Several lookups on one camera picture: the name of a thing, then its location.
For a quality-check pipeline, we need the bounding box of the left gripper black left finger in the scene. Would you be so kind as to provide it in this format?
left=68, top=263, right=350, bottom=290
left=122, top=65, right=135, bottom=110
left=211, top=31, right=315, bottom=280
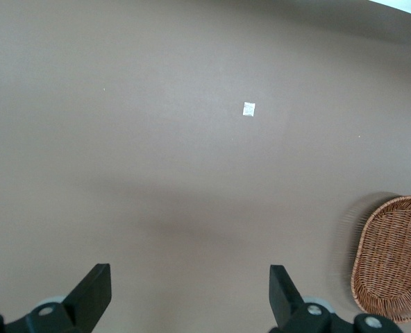
left=0, top=263, right=113, bottom=333

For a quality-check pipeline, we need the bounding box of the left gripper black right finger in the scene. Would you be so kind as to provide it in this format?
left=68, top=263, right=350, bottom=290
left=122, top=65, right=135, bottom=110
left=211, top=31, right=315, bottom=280
left=267, top=264, right=406, bottom=333

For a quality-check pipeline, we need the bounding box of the brown wicker oval basket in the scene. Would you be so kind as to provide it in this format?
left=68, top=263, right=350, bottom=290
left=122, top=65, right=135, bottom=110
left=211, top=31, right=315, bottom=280
left=350, top=195, right=411, bottom=323

